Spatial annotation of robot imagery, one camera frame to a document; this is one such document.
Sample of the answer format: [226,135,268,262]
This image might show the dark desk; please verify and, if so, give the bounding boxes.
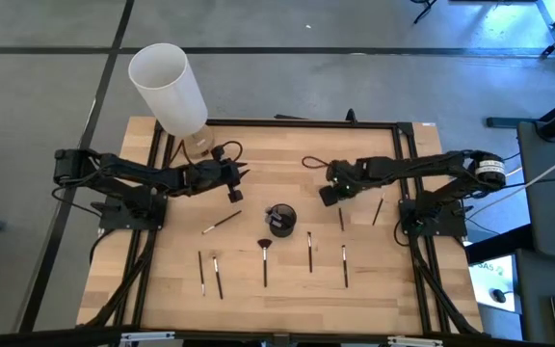
[515,248,555,347]

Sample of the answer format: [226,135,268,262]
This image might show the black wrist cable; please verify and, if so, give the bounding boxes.
[301,154,330,171]
[212,140,245,165]

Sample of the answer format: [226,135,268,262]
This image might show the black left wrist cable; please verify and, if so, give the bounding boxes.
[212,140,245,165]

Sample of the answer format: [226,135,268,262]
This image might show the white cable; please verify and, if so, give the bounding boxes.
[522,144,555,190]

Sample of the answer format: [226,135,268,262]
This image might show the black aluminium table frame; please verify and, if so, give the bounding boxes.
[77,118,489,338]

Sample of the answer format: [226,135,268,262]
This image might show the white shade table lamp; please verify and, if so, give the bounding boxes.
[127,42,216,159]

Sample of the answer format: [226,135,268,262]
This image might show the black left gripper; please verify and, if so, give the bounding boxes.
[194,144,251,204]

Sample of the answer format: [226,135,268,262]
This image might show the white mouse pad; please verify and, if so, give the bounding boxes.
[467,254,518,313]

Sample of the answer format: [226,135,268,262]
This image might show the fan makeup brush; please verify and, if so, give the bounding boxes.
[256,238,274,289]

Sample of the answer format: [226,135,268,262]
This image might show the black floor bar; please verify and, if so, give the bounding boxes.
[463,224,535,265]

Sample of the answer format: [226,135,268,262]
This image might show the black front rail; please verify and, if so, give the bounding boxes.
[0,326,555,347]

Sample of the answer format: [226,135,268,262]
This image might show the black mesh brush cup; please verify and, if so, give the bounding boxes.
[267,202,299,239]

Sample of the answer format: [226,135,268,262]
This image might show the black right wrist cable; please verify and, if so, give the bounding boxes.
[301,154,330,171]

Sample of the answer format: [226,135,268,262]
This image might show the silver aluminium bracket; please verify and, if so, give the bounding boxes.
[119,331,176,344]
[386,335,445,347]

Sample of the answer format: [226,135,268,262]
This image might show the black chair leg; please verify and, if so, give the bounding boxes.
[410,0,438,25]

